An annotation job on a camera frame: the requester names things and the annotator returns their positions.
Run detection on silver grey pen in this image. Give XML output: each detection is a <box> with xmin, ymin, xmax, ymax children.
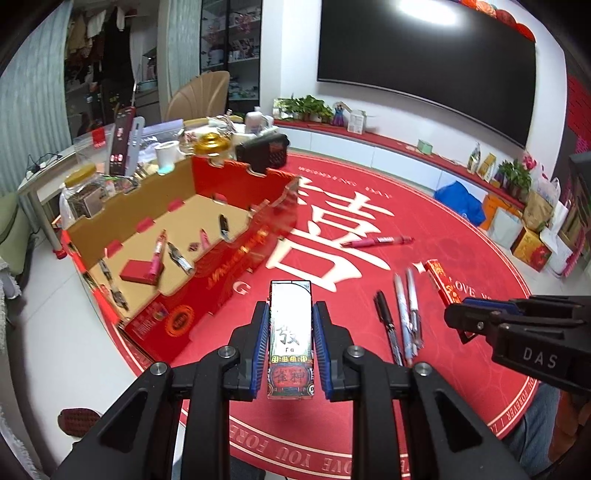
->
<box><xmin>405</xmin><ymin>268</ymin><xmax>424</xmax><ymax>356</ymax></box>

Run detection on red round printed mat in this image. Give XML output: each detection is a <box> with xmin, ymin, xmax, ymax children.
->
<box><xmin>99</xmin><ymin>152</ymin><xmax>541</xmax><ymax>480</ymax></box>

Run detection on white power strip with cable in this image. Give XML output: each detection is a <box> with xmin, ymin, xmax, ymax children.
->
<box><xmin>27</xmin><ymin>152</ymin><xmax>63</xmax><ymax>175</ymax></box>

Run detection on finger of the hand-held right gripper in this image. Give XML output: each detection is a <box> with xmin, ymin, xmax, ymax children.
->
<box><xmin>462</xmin><ymin>296</ymin><xmax>585</xmax><ymax>324</ymax></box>
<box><xmin>443</xmin><ymin>304</ymin><xmax>509</xmax><ymax>344</ymax></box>

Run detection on black radio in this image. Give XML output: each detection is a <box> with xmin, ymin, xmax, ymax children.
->
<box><xmin>235</xmin><ymin>134</ymin><xmax>290</xmax><ymax>175</ymax></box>

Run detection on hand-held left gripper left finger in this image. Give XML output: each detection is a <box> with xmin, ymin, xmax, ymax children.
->
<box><xmin>50</xmin><ymin>300</ymin><xmax>271</xmax><ymax>480</ymax></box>

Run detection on white low cabinet red top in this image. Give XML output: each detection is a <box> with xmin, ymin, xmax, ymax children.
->
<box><xmin>274</xmin><ymin>117</ymin><xmax>527</xmax><ymax>210</ymax></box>

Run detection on hanging clothes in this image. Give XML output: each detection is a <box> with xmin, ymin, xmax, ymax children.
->
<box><xmin>65</xmin><ymin>0</ymin><xmax>139</xmax><ymax>109</ymax></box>

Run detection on brown paper bag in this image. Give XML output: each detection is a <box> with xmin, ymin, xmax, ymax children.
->
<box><xmin>522</xmin><ymin>189</ymin><xmax>555</xmax><ymax>234</ymax></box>

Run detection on red pen with pink grip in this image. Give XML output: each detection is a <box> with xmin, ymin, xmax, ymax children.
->
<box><xmin>148</xmin><ymin>229</ymin><xmax>168</xmax><ymax>282</ymax></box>

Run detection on white paper bag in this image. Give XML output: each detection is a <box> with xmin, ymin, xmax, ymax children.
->
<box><xmin>487</xmin><ymin>207</ymin><xmax>525</xmax><ymax>250</ymax></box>

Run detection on silver printed lighter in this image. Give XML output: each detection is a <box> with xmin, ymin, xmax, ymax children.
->
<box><xmin>266</xmin><ymin>279</ymin><xmax>317</xmax><ymax>401</ymax></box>

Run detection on large black screen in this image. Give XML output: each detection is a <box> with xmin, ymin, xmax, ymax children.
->
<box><xmin>317</xmin><ymin>0</ymin><xmax>540</xmax><ymax>149</ymax></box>

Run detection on light blue patterned pen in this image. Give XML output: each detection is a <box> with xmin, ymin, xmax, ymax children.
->
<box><xmin>392</xmin><ymin>273</ymin><xmax>415</xmax><ymax>367</ymax></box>

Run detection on orange paper bag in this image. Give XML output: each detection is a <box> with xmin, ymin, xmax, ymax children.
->
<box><xmin>480</xmin><ymin>194</ymin><xmax>522</xmax><ymax>232</ymax></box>

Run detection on pink flowering potted plant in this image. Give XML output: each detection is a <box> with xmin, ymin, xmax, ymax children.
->
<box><xmin>498</xmin><ymin>154</ymin><xmax>551</xmax><ymax>200</ymax></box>

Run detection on red cardboard box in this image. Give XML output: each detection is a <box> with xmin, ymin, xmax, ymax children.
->
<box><xmin>60</xmin><ymin>156</ymin><xmax>301</xmax><ymax>365</ymax></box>

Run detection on blue bag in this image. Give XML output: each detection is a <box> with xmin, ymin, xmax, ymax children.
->
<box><xmin>433</xmin><ymin>180</ymin><xmax>486</xmax><ymax>226</ymax></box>

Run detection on glass jar yellow lid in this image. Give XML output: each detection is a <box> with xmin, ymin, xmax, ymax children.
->
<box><xmin>61</xmin><ymin>165</ymin><xmax>114</xmax><ymax>221</ymax></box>

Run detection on red slipper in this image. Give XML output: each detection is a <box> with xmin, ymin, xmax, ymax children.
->
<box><xmin>57</xmin><ymin>407</ymin><xmax>101</xmax><ymax>438</ymax></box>

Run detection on red small packet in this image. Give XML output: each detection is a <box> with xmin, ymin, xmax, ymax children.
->
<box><xmin>424</xmin><ymin>259</ymin><xmax>464</xmax><ymax>306</ymax></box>

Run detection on green cushion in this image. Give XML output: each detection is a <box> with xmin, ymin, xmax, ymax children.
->
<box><xmin>0</xmin><ymin>191</ymin><xmax>31</xmax><ymax>271</ymax></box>

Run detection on beige chair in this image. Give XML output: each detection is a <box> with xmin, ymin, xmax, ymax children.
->
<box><xmin>165</xmin><ymin>71</ymin><xmax>230</xmax><ymax>124</ymax></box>

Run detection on white bottle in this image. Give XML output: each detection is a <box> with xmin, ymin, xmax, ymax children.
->
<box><xmin>245</xmin><ymin>106</ymin><xmax>274</xmax><ymax>134</ymax></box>

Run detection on yellow snack packet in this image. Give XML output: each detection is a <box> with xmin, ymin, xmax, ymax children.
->
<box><xmin>478</xmin><ymin>153</ymin><xmax>498</xmax><ymax>182</ymax></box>

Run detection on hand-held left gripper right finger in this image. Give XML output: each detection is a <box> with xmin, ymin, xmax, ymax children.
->
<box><xmin>311</xmin><ymin>300</ymin><xmax>529</xmax><ymax>480</ymax></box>

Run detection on red and black upright box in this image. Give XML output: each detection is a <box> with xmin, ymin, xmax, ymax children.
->
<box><xmin>108</xmin><ymin>106</ymin><xmax>138</xmax><ymax>177</ymax></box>

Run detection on silver and black pen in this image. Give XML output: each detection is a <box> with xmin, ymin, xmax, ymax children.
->
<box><xmin>167</xmin><ymin>241</ymin><xmax>195</xmax><ymax>276</ymax></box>

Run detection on small red flat box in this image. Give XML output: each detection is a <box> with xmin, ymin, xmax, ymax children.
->
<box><xmin>119</xmin><ymin>260</ymin><xmax>158</xmax><ymax>283</ymax></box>

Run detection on green potted plants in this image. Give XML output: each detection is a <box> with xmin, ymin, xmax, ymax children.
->
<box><xmin>273</xmin><ymin>95</ymin><xmax>334</xmax><ymax>123</ymax></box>

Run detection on red paper decorations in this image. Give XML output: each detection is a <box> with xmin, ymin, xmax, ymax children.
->
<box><xmin>455</xmin><ymin>0</ymin><xmax>537</xmax><ymax>43</ymax></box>

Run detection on glass display cabinet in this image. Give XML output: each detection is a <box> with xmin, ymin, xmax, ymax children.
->
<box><xmin>199</xmin><ymin>0</ymin><xmax>265</xmax><ymax>116</ymax></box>

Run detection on person's jeans leg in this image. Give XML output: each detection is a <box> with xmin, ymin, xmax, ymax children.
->
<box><xmin>505</xmin><ymin>383</ymin><xmax>591</xmax><ymax>480</ymax></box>

